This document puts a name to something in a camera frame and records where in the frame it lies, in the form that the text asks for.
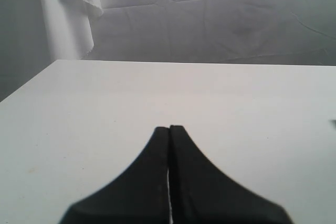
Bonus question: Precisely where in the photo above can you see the grey backdrop cloth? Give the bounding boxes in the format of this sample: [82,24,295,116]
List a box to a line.
[1,0,335,99]

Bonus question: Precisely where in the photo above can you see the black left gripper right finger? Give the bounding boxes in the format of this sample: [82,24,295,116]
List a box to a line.
[169,125,292,223]

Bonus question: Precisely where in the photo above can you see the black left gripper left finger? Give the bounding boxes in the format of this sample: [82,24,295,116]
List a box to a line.
[60,127,169,223]

